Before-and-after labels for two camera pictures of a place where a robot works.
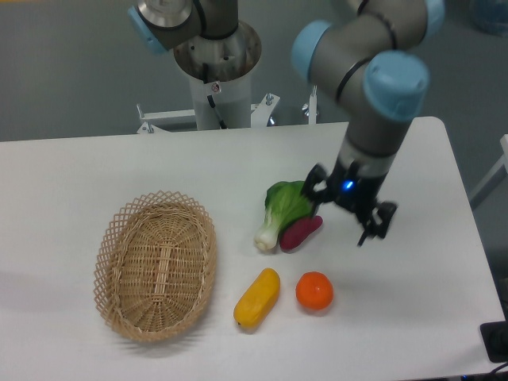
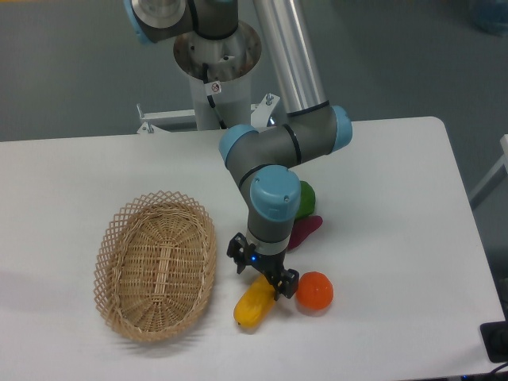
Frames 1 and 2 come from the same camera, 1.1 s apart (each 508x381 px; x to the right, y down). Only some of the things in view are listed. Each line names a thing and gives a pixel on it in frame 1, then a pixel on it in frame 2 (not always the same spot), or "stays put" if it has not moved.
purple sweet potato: [294, 234] stays put
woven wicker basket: [155, 266] stays put
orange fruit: [314, 290] stays put
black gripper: [348, 188] -> [271, 265]
